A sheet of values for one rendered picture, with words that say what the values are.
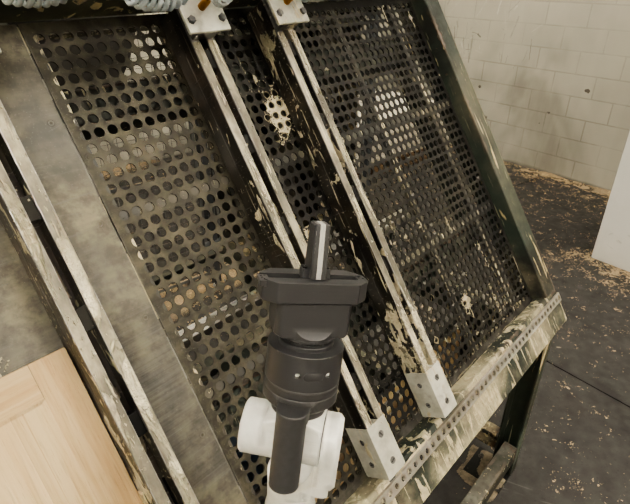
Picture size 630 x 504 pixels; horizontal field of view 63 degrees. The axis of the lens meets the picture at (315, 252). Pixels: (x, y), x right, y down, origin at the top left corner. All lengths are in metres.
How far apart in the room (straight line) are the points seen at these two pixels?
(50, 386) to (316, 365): 0.47
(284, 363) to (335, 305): 0.08
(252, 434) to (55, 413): 0.37
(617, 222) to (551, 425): 1.84
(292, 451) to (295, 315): 0.15
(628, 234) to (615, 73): 1.85
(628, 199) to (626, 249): 0.36
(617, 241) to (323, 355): 3.72
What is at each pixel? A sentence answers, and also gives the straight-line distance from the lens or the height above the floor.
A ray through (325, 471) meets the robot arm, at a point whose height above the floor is 1.37.
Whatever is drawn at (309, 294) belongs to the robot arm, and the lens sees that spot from 0.54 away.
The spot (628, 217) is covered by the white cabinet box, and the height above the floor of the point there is 0.38.
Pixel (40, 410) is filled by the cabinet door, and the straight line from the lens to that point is 0.90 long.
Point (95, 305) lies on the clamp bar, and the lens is 0.87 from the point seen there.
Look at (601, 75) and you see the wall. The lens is 5.55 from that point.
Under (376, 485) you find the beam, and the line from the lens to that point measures 1.22.
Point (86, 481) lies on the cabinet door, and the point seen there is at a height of 1.20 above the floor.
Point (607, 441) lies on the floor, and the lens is 2.81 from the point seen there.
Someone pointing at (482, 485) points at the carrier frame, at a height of 0.18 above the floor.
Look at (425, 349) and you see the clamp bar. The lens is 1.31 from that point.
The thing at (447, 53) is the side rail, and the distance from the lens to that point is 1.82.
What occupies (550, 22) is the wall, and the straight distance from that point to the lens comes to 5.74.
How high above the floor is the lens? 1.89
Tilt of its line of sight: 29 degrees down
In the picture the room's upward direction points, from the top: straight up
